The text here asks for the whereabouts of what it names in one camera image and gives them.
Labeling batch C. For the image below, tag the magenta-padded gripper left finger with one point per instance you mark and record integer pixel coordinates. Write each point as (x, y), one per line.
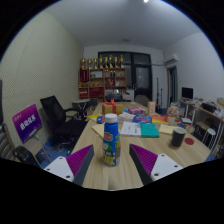
(60, 166)

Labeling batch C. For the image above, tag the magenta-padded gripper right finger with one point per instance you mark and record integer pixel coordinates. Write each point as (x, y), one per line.
(163, 166)

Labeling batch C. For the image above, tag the blue drink bottle white cap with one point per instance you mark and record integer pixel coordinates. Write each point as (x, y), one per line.
(111, 143)

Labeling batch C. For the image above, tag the black cup white inside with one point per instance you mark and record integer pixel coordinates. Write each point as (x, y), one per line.
(177, 138)

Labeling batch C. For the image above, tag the flat round red coaster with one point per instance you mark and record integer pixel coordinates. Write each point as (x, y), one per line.
(190, 141)

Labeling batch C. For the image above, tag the yellow paper envelope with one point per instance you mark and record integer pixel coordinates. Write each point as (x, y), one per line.
(167, 129)
(98, 130)

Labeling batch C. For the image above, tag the teal notebook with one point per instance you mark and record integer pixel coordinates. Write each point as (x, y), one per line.
(149, 130)

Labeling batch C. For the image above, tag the black office chair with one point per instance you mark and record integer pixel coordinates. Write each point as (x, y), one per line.
(61, 121)

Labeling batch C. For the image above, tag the orange book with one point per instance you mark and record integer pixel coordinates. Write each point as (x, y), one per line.
(160, 119)

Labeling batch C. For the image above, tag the white printed document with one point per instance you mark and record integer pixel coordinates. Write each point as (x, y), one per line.
(130, 128)

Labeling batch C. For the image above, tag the blue book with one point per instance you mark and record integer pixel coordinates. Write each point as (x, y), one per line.
(142, 118)

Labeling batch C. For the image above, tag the purple sign board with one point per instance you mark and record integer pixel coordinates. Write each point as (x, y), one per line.
(26, 123)

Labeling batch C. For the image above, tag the brown wooden stool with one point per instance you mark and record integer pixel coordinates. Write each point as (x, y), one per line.
(201, 126)

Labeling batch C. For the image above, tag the pink flower bouquet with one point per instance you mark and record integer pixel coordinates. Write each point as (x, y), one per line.
(172, 111)

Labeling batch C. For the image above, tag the white round stool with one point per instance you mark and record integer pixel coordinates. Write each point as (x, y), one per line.
(209, 131)

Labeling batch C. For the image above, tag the small tan upright box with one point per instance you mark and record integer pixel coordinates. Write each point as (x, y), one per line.
(151, 108)

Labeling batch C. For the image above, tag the pink package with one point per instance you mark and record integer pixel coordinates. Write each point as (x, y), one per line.
(136, 111)

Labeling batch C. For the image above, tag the white paper stack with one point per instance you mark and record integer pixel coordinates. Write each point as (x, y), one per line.
(126, 117)

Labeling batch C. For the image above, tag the small white table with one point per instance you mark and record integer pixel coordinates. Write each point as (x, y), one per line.
(80, 102)

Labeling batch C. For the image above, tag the grey chair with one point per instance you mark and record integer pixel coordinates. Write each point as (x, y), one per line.
(142, 100)

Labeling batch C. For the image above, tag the long wooden side desk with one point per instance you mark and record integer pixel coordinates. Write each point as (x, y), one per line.
(210, 114)

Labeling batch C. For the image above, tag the black printer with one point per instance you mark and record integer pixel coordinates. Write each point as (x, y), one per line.
(209, 107)

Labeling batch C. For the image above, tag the yellow gift box red ribbon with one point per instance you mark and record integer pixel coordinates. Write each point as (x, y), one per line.
(111, 109)

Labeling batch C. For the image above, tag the black computer monitor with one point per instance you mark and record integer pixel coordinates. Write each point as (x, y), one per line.
(187, 93)

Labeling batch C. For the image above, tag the wooden shelf unit with trophies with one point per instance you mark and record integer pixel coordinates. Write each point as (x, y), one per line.
(100, 83)

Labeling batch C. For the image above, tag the ceiling light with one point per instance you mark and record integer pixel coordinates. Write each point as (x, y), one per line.
(146, 1)

